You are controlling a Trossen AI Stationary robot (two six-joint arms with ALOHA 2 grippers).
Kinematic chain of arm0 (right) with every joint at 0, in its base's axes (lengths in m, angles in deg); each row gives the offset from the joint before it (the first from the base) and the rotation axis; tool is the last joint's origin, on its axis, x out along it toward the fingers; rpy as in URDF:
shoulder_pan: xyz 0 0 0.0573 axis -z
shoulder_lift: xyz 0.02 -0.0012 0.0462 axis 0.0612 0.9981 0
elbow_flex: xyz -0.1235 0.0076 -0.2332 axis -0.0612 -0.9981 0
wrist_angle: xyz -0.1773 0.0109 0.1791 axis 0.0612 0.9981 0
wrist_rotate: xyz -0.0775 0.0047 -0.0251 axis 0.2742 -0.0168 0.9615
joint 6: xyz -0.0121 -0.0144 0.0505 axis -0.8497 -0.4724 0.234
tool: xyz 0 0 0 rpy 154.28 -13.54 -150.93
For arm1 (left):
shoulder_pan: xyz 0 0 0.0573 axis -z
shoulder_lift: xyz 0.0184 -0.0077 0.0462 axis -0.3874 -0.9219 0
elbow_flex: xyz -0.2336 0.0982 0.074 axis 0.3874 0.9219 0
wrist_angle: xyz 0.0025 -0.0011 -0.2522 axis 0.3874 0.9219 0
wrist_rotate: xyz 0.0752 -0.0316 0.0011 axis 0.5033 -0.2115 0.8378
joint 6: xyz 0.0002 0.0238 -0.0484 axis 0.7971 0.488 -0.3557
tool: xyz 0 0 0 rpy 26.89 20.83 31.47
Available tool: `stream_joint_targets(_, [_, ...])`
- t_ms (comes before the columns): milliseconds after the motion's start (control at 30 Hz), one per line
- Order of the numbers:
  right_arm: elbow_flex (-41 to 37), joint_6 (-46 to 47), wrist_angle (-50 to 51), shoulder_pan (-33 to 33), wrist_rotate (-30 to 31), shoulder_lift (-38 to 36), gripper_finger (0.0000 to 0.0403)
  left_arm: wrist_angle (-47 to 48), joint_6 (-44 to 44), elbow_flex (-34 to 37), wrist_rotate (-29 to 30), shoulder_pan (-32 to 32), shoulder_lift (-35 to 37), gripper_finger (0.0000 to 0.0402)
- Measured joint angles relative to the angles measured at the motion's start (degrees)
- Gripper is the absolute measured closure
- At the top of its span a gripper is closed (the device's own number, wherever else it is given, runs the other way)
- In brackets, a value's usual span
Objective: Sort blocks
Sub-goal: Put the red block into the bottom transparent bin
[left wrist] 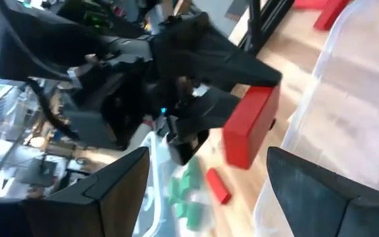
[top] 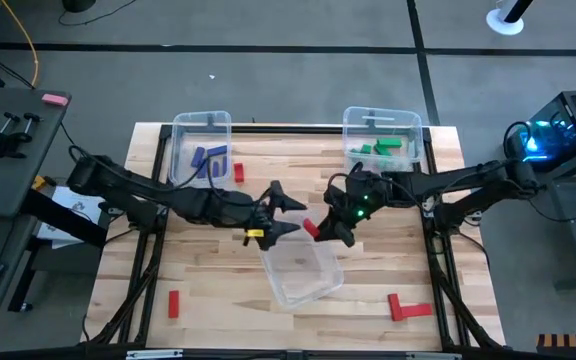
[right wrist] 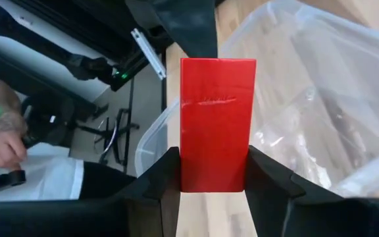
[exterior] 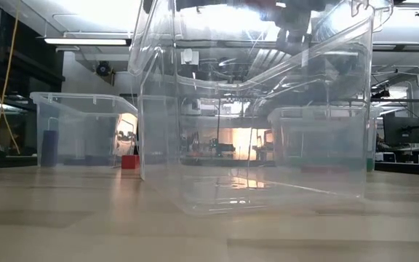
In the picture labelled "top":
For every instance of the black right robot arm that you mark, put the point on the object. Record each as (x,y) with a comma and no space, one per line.
(458,180)

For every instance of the white stand base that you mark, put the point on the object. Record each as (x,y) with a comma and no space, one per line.
(500,22)

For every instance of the silver bracket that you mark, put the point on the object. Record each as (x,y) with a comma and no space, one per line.
(433,356)
(153,354)

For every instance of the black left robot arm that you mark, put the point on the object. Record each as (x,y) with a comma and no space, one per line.
(133,192)

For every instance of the green block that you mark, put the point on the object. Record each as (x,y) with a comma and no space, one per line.
(390,142)
(366,149)
(355,151)
(383,150)

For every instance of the dark grey desk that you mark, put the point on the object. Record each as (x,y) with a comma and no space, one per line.
(18,175)

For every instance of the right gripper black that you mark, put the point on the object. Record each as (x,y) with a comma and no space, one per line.
(363,197)

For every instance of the clear plastic bin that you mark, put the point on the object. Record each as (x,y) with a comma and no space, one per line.
(300,280)
(200,125)
(383,125)

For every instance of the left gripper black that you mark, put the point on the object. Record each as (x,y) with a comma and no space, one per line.
(240,212)

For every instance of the white paper sheet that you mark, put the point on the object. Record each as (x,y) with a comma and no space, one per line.
(73,205)

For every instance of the black double screw clamp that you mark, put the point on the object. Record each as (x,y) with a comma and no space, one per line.
(8,145)

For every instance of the yellow black hazard strip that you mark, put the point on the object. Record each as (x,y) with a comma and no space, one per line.
(568,342)

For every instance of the blue block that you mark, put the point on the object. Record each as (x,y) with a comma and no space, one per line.
(202,171)
(198,157)
(217,150)
(219,166)

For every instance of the black round base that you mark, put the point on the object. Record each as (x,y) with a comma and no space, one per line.
(78,5)

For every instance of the red block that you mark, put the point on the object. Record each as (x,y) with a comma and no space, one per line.
(238,172)
(418,310)
(310,227)
(173,305)
(395,307)

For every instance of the yellow tag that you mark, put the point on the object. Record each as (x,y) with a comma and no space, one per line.
(254,233)

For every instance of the pink eraser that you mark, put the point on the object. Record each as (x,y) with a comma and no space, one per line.
(55,99)

